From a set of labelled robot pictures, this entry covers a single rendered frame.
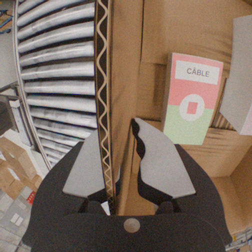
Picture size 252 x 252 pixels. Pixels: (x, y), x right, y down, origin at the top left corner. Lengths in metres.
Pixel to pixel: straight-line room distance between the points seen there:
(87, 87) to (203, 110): 0.34
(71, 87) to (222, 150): 0.47
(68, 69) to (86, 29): 0.14
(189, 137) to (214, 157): 0.12
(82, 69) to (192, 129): 0.35
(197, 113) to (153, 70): 0.09
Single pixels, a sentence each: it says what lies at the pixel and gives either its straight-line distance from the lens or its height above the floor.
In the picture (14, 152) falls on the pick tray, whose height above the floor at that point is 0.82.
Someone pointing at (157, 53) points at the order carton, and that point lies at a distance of 0.19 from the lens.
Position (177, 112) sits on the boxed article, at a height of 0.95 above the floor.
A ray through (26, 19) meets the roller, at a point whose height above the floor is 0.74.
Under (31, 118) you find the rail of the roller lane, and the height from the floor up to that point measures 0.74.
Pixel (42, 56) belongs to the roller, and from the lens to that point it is 0.54.
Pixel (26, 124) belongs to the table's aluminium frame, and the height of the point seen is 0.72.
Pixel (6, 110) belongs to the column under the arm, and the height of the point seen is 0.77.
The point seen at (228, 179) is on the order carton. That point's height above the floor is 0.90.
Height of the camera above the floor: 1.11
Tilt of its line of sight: 55 degrees down
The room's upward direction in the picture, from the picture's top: 154 degrees counter-clockwise
